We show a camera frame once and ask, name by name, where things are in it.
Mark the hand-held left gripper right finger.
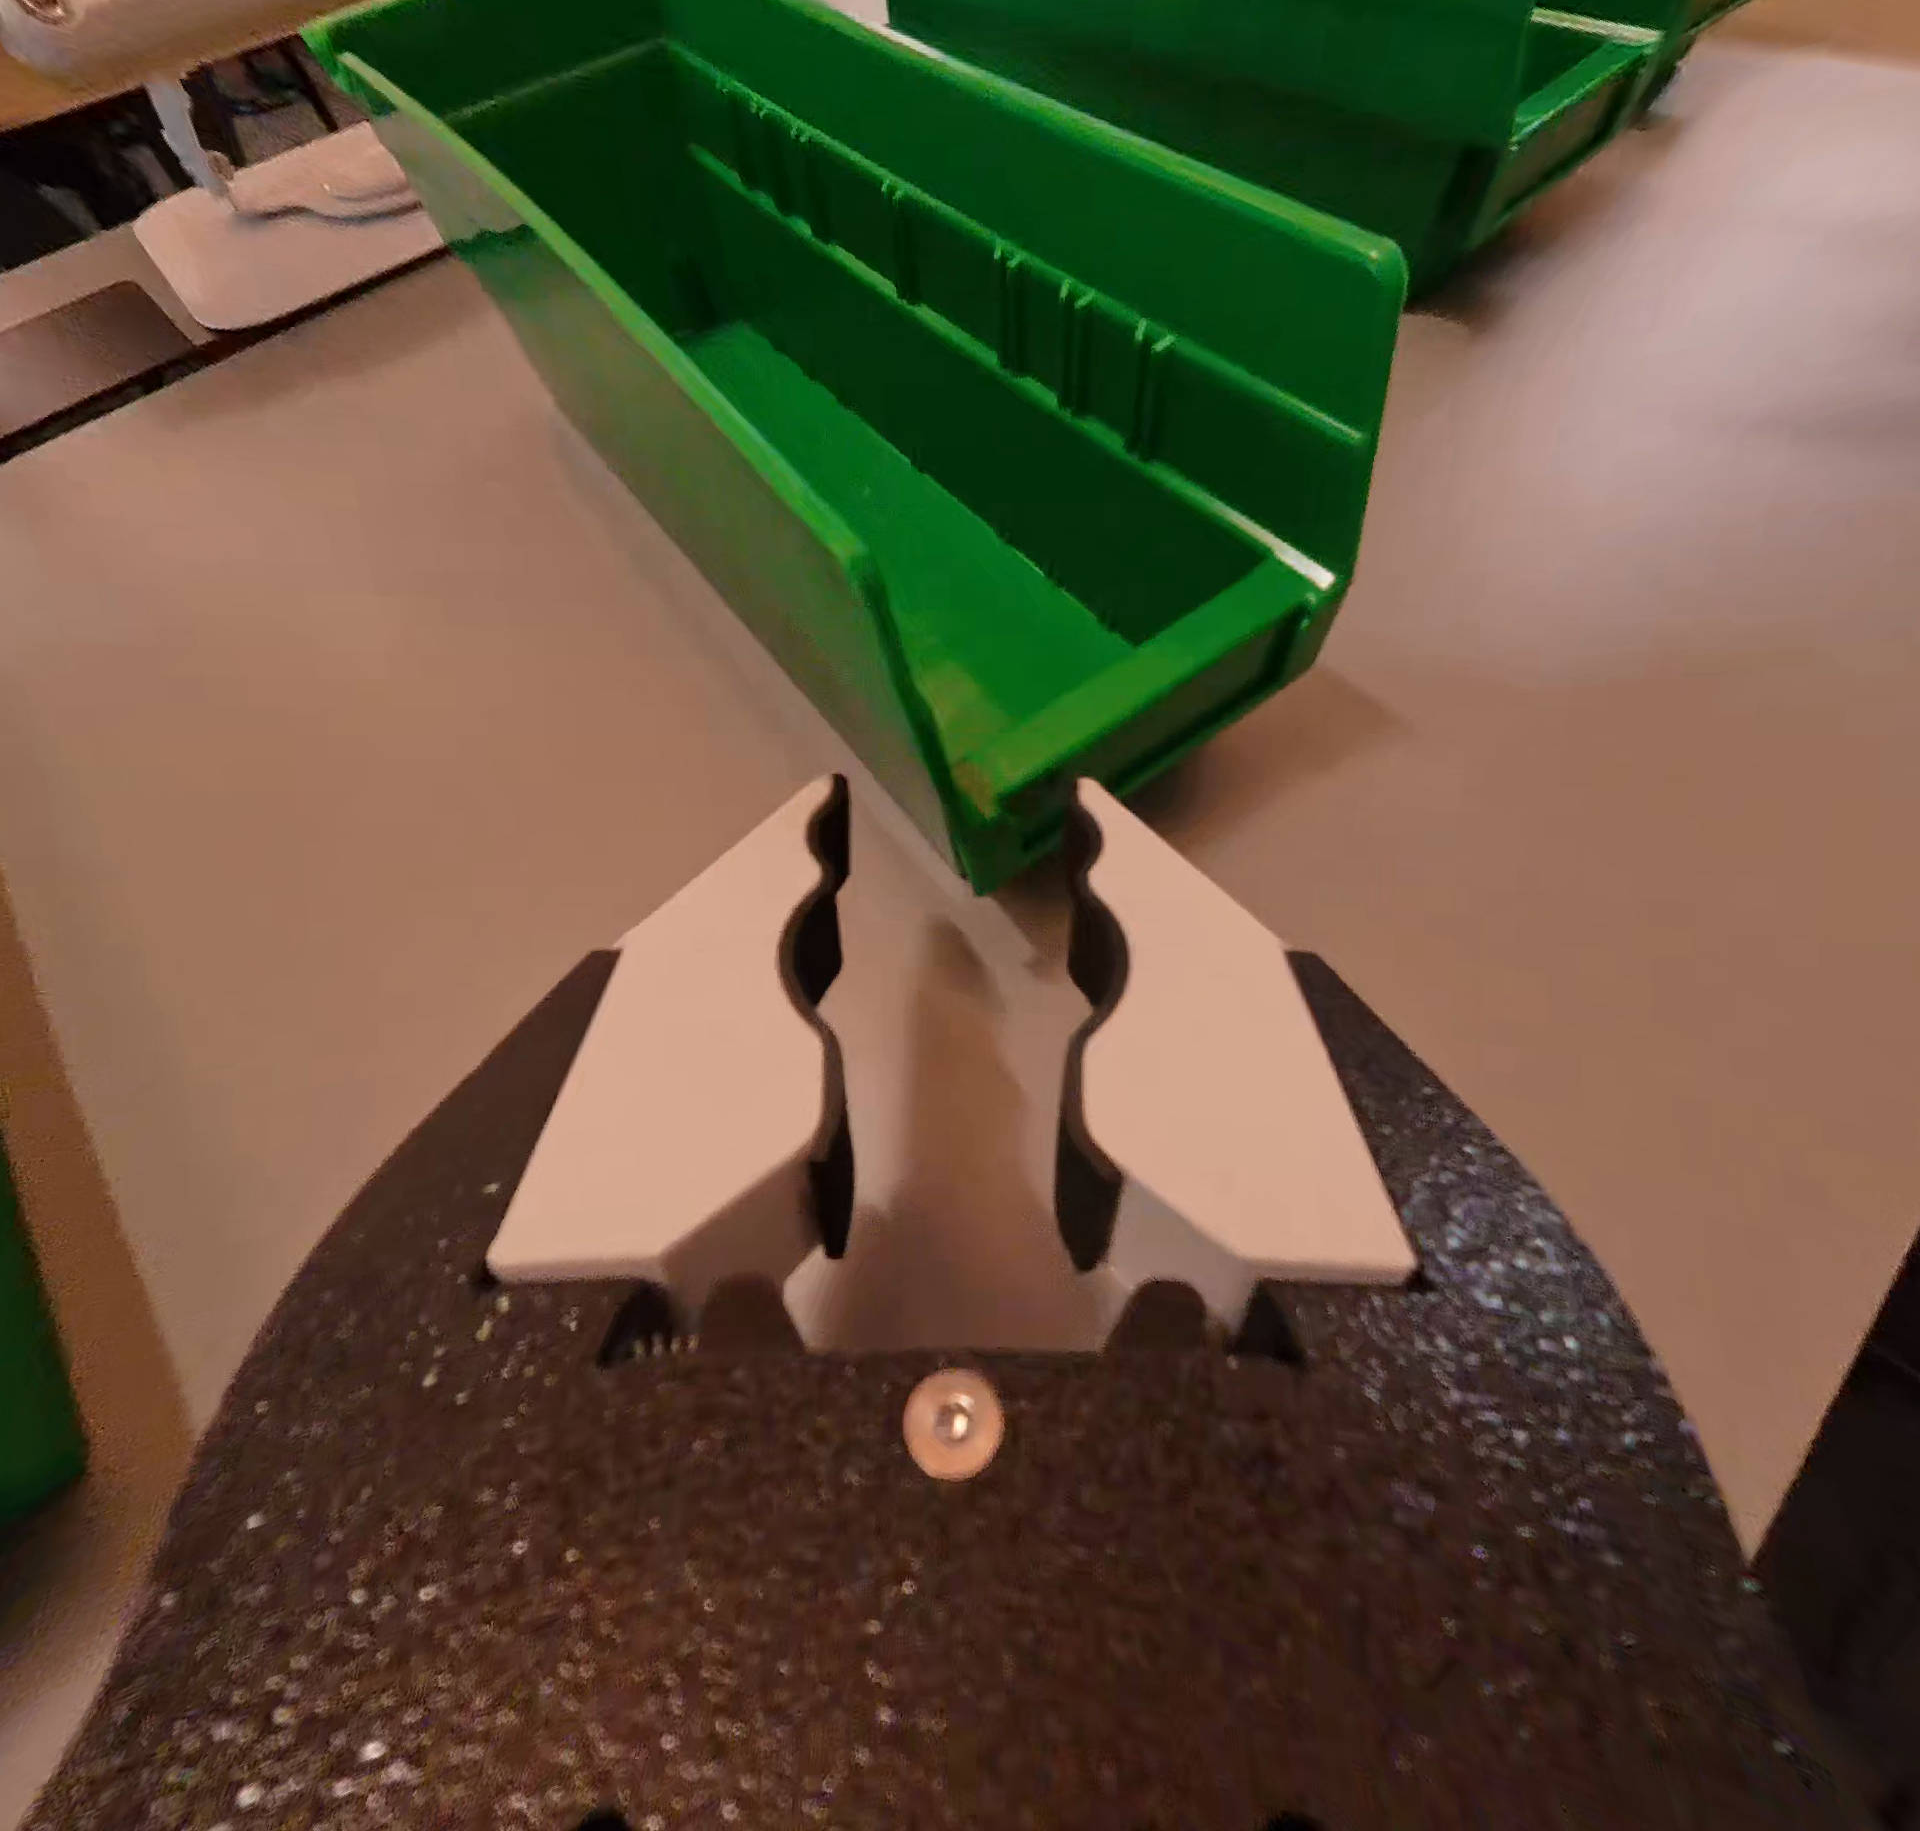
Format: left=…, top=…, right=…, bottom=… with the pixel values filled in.
left=1055, top=775, right=1424, bottom=1335

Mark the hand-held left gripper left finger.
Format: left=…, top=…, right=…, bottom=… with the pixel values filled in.
left=484, top=773, right=858, bottom=1333

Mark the green plastic bin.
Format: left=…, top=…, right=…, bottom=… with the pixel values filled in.
left=866, top=0, right=1830, bottom=300
left=0, top=1147, right=90, bottom=1535
left=301, top=0, right=1413, bottom=897

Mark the grey desk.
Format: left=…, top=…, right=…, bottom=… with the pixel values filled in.
left=0, top=0, right=1920, bottom=1563

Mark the white stand base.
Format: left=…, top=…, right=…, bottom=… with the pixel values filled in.
left=133, top=76, right=452, bottom=336

